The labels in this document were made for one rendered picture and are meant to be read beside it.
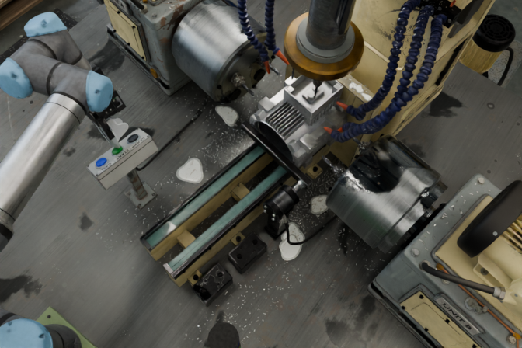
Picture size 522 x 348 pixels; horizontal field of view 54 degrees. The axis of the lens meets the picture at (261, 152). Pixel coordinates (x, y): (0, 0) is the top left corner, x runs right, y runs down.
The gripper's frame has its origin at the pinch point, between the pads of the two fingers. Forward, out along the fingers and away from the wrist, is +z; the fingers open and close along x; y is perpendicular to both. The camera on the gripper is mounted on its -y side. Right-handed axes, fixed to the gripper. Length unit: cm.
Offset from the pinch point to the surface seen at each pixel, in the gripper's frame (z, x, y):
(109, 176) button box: 4.2, -3.5, -5.9
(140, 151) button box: 4.1, -3.5, 4.1
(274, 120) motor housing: 10.1, -20.9, 34.1
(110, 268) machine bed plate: 31.8, 1.2, -20.0
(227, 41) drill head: -6.9, -3.5, 39.2
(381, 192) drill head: 22, -52, 37
